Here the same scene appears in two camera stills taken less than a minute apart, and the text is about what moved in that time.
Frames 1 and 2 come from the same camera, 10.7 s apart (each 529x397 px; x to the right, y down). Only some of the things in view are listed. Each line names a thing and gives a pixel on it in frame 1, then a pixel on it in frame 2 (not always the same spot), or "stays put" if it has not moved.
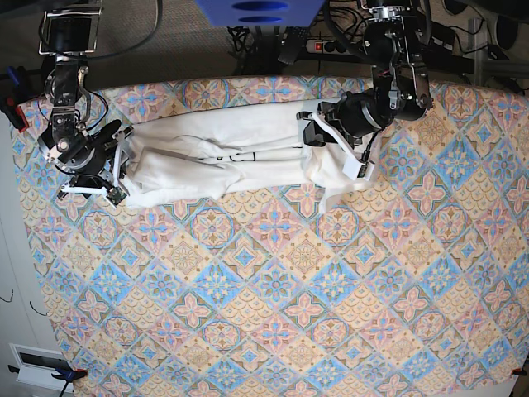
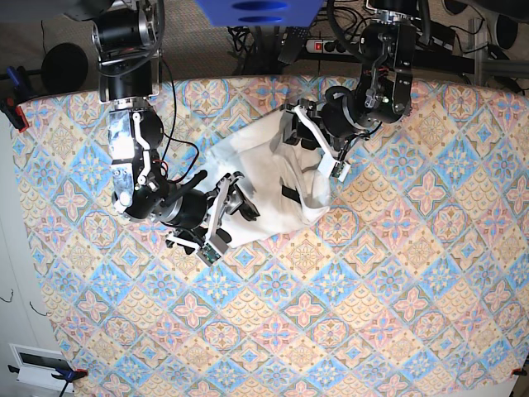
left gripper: x=91 y=160 -> x=187 y=208
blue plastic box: x=261 y=12 stays put
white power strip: x=326 y=46 stays put
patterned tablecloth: x=414 y=281 stays put
